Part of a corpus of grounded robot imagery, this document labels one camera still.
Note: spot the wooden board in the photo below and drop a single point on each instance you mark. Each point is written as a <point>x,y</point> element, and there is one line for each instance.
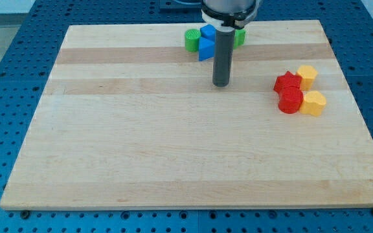
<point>129,120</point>

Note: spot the blue cube block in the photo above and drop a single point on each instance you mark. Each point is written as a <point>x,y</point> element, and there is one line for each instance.
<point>208,32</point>

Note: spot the yellow hexagon block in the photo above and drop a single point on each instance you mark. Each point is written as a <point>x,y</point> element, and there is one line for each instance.
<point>308,74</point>

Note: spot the blue triangle block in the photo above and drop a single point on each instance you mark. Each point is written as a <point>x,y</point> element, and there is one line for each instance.
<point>205,49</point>

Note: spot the green block behind rod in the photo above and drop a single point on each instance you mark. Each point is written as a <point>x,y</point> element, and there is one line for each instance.
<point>239,38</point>

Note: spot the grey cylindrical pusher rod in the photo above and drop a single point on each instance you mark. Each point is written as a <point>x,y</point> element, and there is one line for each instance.
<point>223,50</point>

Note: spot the green cylinder block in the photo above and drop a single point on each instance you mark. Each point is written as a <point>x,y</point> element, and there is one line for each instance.
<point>192,37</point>

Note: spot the yellow heart block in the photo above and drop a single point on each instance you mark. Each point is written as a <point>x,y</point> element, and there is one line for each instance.
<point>313,103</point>

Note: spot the red star block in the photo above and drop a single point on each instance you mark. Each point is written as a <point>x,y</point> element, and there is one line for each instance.
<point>287,80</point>

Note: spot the red cylinder block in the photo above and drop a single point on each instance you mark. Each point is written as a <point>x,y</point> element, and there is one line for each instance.
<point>290,99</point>

